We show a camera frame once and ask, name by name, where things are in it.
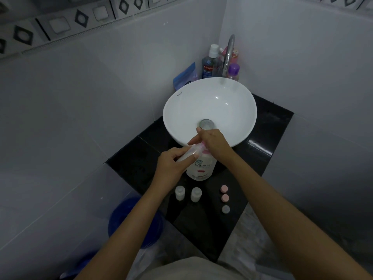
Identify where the person's left hand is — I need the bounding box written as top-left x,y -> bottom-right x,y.
153,147 -> 199,196

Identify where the person's right hand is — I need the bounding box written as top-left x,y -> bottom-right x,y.
188,127 -> 234,164

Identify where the small clear travel bottle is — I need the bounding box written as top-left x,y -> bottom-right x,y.
176,143 -> 208,164

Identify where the large white pump bottle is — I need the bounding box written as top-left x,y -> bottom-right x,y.
186,149 -> 218,181

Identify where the person's right forearm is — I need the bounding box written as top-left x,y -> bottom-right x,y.
217,149 -> 373,280

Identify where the person's left forearm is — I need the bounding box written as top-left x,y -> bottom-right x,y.
74,180 -> 176,280

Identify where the white round sink basin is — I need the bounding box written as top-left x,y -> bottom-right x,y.
163,77 -> 258,148

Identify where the blue plastic pouch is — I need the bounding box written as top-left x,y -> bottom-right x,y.
173,62 -> 196,91

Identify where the blue mouthwash bottle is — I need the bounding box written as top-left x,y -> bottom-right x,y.
202,44 -> 224,80

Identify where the small purple bottle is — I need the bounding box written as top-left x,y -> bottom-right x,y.
226,63 -> 241,82

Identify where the blue plastic bucket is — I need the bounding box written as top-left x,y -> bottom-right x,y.
108,196 -> 164,249

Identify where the red pink bottle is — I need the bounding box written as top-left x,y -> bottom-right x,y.
220,47 -> 240,66

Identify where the chrome curved faucet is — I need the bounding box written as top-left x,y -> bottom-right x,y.
222,34 -> 236,78

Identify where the person's beige garment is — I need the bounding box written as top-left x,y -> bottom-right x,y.
136,257 -> 264,280

